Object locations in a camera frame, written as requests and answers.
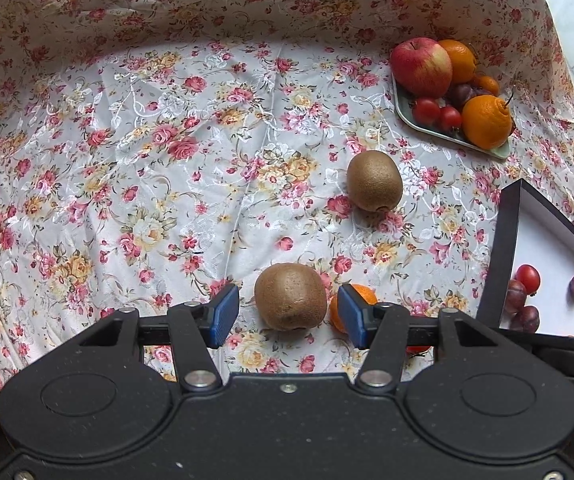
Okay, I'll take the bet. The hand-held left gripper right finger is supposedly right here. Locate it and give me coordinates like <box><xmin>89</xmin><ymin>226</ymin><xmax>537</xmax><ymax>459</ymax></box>
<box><xmin>338</xmin><ymin>283</ymin><xmax>515</xmax><ymax>394</ymax></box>

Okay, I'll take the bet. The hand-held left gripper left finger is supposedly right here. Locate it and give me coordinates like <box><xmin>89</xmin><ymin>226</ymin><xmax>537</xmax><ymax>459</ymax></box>
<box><xmin>64</xmin><ymin>283</ymin><xmax>240</xmax><ymax>394</ymax></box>

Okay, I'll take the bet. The orange tangerine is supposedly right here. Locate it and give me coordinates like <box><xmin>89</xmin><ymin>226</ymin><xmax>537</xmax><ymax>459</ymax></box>
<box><xmin>329</xmin><ymin>284</ymin><xmax>378</xmax><ymax>333</ymax></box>

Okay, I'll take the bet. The brown kiwi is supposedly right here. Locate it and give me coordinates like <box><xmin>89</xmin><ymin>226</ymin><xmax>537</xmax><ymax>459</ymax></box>
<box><xmin>347</xmin><ymin>150</ymin><xmax>404</xmax><ymax>212</ymax></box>
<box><xmin>254</xmin><ymin>262</ymin><xmax>328</xmax><ymax>332</ymax></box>

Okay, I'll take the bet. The reddish purple plum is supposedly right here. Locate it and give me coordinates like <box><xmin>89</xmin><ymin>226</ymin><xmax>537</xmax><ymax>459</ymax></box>
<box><xmin>511</xmin><ymin>305</ymin><xmax>540</xmax><ymax>333</ymax></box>
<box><xmin>504</xmin><ymin>280</ymin><xmax>528</xmax><ymax>315</ymax></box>

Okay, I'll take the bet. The black box white inside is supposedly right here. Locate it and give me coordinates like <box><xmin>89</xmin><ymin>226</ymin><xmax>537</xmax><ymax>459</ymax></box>
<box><xmin>477</xmin><ymin>178</ymin><xmax>574</xmax><ymax>348</ymax></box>

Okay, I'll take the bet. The white shiny floral tablecloth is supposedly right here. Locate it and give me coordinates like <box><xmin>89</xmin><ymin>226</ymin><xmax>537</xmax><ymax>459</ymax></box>
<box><xmin>0</xmin><ymin>40</ymin><xmax>574</xmax><ymax>401</ymax></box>

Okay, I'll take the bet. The pale green tray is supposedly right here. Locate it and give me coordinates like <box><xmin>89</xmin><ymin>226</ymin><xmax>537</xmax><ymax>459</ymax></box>
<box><xmin>392</xmin><ymin>72</ymin><xmax>512</xmax><ymax>160</ymax></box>

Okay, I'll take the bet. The small red tomato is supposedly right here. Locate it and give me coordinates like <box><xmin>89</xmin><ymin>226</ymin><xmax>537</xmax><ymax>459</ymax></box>
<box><xmin>413</xmin><ymin>98</ymin><xmax>442</xmax><ymax>126</ymax></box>
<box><xmin>439</xmin><ymin>106</ymin><xmax>462</xmax><ymax>132</ymax></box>

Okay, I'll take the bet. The knobby orange with stem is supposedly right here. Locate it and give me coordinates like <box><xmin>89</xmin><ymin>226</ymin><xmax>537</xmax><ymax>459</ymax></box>
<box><xmin>462</xmin><ymin>94</ymin><xmax>514</xmax><ymax>151</ymax></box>

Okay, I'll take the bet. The red apple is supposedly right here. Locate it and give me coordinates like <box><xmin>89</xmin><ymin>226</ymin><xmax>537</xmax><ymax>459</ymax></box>
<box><xmin>390</xmin><ymin>37</ymin><xmax>454</xmax><ymax>98</ymax></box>

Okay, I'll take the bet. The small tangerine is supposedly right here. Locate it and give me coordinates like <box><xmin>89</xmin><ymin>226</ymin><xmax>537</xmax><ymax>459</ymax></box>
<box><xmin>473</xmin><ymin>75</ymin><xmax>500</xmax><ymax>97</ymax></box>

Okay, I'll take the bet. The large round orange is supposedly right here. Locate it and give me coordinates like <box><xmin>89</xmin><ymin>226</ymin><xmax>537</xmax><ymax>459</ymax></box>
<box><xmin>438</xmin><ymin>39</ymin><xmax>478</xmax><ymax>84</ymax></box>

